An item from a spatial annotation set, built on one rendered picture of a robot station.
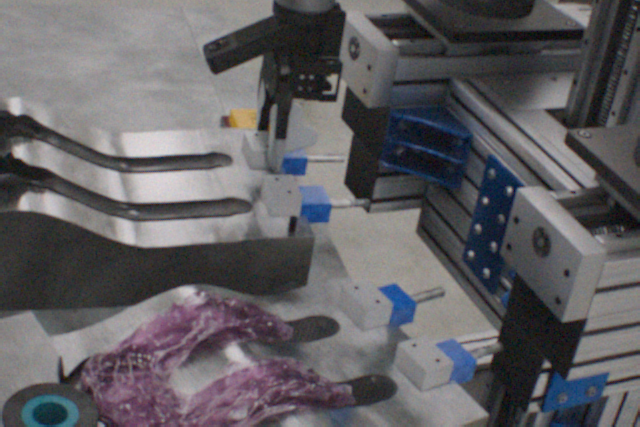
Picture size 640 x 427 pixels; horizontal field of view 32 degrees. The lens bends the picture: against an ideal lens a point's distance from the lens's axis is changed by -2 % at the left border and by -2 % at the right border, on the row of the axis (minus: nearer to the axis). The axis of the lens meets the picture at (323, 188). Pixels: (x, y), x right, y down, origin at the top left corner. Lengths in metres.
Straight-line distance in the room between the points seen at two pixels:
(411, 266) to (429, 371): 1.76
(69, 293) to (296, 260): 0.26
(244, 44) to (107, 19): 0.72
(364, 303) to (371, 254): 1.70
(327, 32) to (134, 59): 0.59
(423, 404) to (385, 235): 1.88
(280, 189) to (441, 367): 0.31
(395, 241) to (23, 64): 1.42
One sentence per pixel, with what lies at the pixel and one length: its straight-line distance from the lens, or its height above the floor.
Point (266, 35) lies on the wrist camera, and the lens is 1.34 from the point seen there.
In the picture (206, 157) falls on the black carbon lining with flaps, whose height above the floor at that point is 0.89.
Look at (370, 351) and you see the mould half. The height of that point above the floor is 0.86.
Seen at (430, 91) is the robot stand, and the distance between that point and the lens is 1.63.
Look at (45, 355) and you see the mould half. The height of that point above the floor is 0.91.
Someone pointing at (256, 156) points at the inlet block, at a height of 0.91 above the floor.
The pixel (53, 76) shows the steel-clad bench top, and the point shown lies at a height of 0.80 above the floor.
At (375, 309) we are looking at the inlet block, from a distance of 1.23.
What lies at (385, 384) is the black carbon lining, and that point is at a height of 0.85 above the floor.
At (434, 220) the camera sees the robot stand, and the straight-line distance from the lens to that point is 1.70.
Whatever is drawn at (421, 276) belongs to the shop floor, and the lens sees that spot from 2.89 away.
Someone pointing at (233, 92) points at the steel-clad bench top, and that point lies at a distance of 1.81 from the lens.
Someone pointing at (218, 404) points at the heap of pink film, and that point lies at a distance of 1.05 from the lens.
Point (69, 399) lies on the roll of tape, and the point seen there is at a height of 0.94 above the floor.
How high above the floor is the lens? 1.60
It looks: 30 degrees down
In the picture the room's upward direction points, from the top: 10 degrees clockwise
